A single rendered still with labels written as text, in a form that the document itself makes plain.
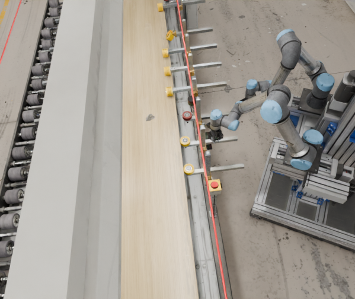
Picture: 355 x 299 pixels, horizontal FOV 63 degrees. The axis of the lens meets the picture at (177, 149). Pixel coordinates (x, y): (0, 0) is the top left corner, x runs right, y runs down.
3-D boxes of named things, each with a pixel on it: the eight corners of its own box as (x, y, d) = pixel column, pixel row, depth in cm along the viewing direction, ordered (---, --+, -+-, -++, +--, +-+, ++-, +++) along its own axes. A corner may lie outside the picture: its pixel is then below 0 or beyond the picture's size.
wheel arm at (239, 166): (243, 165, 221) (243, 162, 217) (243, 169, 219) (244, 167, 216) (186, 172, 222) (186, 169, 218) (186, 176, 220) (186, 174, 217)
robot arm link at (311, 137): (320, 143, 188) (327, 131, 177) (313, 159, 183) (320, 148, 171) (301, 136, 192) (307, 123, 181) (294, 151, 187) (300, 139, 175)
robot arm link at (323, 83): (314, 99, 207) (320, 86, 196) (309, 85, 215) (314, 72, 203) (331, 97, 207) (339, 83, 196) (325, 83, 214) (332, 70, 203)
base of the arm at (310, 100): (328, 96, 220) (332, 87, 212) (325, 111, 213) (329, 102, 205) (307, 91, 224) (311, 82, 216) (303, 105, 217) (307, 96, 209)
